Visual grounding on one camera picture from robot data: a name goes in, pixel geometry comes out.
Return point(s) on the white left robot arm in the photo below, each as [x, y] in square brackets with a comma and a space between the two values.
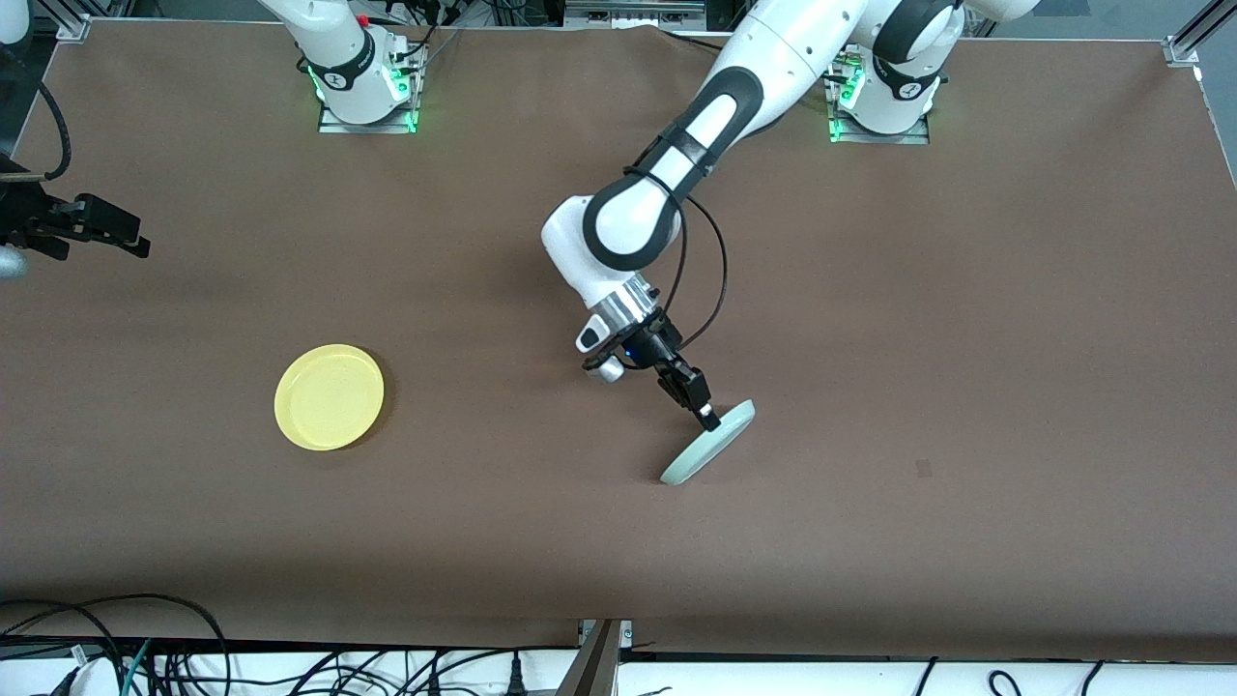
[696, 145]

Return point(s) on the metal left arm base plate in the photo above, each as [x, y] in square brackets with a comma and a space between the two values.
[918, 130]

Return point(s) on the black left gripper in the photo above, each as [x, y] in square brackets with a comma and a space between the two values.
[658, 347]

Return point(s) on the yellow round plate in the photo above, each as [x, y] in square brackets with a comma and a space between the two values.
[329, 396]

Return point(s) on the light green round plate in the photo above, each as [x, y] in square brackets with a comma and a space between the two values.
[710, 449]

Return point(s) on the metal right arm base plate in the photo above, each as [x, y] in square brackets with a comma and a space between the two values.
[411, 92]

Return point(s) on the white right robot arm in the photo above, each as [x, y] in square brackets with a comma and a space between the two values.
[343, 58]

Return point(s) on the aluminium profile with sockets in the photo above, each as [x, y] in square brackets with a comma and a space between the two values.
[633, 14]

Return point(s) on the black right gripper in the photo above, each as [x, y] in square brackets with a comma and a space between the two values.
[27, 215]

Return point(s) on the aluminium frame post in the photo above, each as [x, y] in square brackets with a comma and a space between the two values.
[597, 662]

